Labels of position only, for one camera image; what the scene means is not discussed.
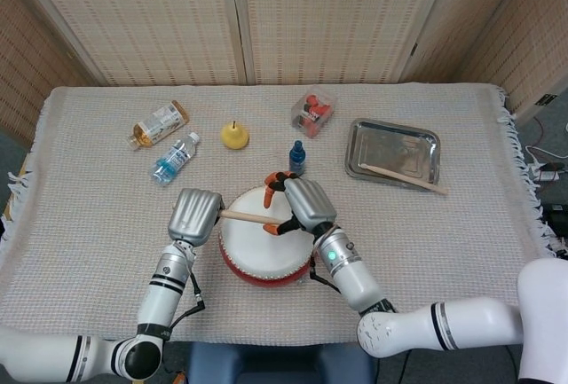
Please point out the black-fingered left robot hand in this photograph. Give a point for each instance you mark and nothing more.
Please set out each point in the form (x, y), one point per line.
(193, 215)

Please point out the orange-tipped right robot hand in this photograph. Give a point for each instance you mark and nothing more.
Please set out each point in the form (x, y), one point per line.
(310, 204)

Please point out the wooden drumstick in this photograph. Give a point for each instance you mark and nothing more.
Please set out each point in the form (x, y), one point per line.
(399, 175)
(248, 217)

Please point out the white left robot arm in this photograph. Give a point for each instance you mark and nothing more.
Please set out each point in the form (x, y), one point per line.
(164, 286)

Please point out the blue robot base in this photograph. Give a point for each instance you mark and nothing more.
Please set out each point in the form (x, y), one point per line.
(266, 366)

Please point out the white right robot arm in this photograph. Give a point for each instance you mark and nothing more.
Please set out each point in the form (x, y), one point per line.
(350, 268)

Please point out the red drum with white skin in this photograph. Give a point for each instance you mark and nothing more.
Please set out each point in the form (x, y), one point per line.
(257, 251)

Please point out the blue spray bottle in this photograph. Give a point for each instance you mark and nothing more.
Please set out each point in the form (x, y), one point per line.
(297, 160)

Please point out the clear water bottle blue label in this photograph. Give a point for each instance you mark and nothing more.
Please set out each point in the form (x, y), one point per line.
(175, 159)

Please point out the yellow pear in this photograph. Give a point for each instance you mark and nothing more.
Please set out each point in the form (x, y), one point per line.
(234, 138)

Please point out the clear box with red items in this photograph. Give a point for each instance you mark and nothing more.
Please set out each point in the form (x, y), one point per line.
(313, 113)

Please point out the rectangular metal tray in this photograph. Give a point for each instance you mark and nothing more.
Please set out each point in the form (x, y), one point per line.
(390, 149)

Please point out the amber tea bottle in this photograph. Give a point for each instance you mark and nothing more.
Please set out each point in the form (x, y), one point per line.
(160, 123)

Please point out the beige woven tablecloth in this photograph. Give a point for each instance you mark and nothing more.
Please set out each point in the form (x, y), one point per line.
(89, 224)

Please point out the small orange object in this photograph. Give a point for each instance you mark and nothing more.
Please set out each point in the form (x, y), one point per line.
(180, 378)

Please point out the woven folding screen panel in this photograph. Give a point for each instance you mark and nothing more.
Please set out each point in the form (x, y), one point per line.
(532, 47)
(31, 69)
(142, 20)
(461, 25)
(333, 20)

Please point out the white power strip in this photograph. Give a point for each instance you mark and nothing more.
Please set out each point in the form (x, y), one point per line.
(548, 175)

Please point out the black box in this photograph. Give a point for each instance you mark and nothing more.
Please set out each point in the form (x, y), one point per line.
(557, 214)

